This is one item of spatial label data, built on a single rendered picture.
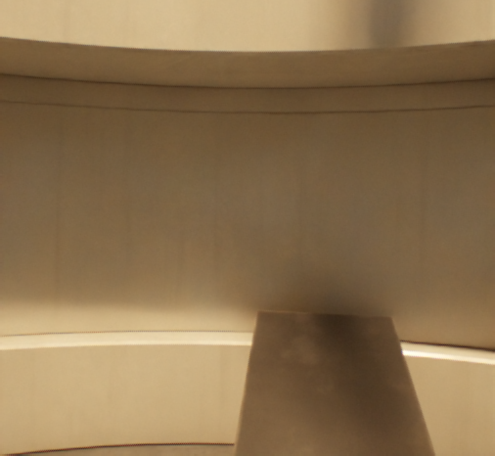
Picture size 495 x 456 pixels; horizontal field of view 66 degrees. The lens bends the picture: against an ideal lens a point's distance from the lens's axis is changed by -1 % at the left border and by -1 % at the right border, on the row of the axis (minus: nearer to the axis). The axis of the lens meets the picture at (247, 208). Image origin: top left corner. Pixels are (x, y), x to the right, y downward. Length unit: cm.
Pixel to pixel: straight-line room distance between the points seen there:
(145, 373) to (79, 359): 7
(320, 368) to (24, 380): 31
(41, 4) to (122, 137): 15
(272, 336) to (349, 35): 31
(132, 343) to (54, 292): 11
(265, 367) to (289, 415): 5
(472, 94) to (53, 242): 50
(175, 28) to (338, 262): 30
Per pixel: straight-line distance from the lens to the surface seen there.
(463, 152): 49
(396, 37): 41
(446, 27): 41
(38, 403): 50
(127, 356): 47
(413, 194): 47
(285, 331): 43
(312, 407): 37
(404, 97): 49
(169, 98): 49
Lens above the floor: 26
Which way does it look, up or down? 1 degrees up
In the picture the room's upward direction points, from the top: 1 degrees clockwise
